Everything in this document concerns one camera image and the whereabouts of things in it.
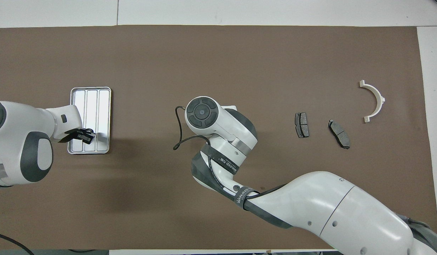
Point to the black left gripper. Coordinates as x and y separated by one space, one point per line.
71 135

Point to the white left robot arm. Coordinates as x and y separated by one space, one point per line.
20 141

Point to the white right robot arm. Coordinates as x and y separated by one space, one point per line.
328 212

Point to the silver metal tray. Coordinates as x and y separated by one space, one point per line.
92 106

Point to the brown table mat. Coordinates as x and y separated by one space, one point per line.
218 53

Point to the rectangular dark brake pad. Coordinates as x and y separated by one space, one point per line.
302 124

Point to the curved dark brake pad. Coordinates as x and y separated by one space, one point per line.
339 134

